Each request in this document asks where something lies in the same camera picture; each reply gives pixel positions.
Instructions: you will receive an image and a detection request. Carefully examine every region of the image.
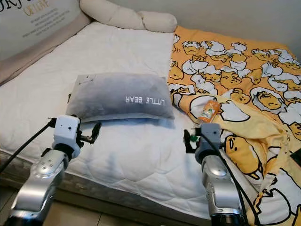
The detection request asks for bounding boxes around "orange label plastic bottle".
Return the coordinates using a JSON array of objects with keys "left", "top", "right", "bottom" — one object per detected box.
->
[{"left": 190, "top": 99, "right": 222, "bottom": 142}]

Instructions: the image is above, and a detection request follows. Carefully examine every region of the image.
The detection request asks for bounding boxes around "cream knotted bolster pillow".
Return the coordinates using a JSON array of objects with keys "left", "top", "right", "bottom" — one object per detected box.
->
[{"left": 79, "top": 0, "right": 178, "bottom": 33}]

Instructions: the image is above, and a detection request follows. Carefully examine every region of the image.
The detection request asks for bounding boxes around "grey little bear pillow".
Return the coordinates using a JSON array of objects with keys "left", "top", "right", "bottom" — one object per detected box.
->
[{"left": 65, "top": 73, "right": 177, "bottom": 124}]

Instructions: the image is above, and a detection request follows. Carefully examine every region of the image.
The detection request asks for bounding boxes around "white quilted mattress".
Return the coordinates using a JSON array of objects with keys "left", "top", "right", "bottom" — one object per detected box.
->
[{"left": 0, "top": 21, "right": 264, "bottom": 226}]

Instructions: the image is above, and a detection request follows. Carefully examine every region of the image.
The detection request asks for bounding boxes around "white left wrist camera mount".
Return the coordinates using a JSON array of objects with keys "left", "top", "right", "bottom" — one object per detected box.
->
[{"left": 53, "top": 115, "right": 81, "bottom": 151}]

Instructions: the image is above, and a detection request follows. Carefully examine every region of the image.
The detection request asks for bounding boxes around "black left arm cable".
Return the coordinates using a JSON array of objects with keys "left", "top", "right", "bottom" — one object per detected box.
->
[{"left": 0, "top": 120, "right": 55, "bottom": 172}]

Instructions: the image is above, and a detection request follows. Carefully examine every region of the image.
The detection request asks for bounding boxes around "grey bed base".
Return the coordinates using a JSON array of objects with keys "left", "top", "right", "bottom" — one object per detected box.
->
[{"left": 0, "top": 151, "right": 212, "bottom": 226}]

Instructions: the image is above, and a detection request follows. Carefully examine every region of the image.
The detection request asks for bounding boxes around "orange cartoon print blanket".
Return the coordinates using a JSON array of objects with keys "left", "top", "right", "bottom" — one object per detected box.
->
[{"left": 167, "top": 25, "right": 301, "bottom": 226}]

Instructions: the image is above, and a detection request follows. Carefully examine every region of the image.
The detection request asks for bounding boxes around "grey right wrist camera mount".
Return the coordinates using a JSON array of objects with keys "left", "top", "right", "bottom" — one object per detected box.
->
[{"left": 199, "top": 123, "right": 222, "bottom": 158}]

